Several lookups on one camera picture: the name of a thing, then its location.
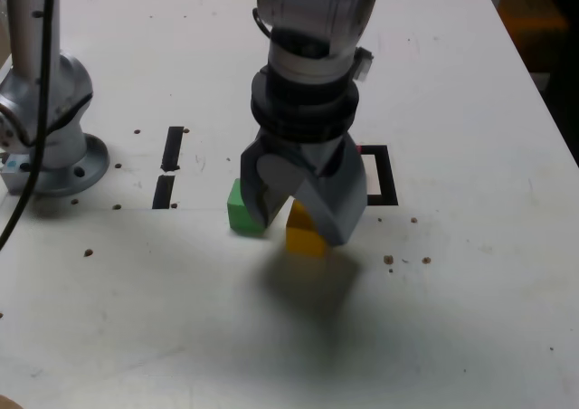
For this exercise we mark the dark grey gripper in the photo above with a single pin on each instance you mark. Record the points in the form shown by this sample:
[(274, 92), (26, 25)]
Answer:
[(316, 155)]

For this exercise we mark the small grey gripper camera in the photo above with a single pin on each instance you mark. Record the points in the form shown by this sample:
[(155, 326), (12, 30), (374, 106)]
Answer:
[(364, 65)]

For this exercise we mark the black tape square outline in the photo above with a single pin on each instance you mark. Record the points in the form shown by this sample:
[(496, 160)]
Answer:
[(390, 178)]

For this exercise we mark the black tape strip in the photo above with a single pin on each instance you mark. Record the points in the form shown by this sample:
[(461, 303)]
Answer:
[(172, 151)]

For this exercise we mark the orange background box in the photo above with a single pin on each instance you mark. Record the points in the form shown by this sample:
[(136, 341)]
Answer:
[(534, 15)]

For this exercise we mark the green cube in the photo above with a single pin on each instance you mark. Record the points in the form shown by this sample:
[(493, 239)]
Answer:
[(237, 214)]

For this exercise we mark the yellow cube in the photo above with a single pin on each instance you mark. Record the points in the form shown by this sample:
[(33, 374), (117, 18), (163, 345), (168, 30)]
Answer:
[(303, 244)]

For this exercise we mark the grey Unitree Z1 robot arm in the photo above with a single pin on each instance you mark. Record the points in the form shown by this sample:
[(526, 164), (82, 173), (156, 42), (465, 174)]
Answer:
[(312, 20)]

